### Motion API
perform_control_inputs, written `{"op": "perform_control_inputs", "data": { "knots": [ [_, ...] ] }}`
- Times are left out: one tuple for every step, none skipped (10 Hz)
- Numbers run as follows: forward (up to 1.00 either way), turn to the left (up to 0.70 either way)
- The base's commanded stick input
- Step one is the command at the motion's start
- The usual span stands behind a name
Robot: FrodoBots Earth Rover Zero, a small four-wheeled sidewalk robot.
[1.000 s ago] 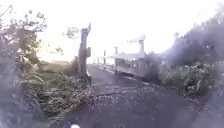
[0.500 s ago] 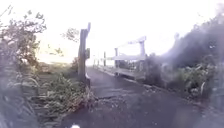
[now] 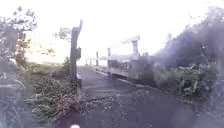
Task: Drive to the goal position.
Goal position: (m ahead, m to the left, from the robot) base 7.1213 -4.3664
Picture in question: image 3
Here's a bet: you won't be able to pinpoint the white wooden bridge railing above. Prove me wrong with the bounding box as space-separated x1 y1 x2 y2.
84 34 149 80

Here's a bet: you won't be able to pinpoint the dark asphalt path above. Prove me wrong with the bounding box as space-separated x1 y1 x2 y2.
54 65 214 128

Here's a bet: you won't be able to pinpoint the distant tree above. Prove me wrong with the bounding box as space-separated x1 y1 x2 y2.
53 27 72 43

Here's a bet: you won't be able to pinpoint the green bushes with grass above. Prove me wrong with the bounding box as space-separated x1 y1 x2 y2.
0 56 83 128

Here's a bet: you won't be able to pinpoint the dense green bushes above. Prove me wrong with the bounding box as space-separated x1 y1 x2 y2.
146 6 224 114

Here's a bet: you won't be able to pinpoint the tree with reddish leaves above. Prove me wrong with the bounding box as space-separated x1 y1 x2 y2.
0 5 38 69

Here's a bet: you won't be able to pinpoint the wooden post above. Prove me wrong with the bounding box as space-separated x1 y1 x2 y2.
68 19 84 88

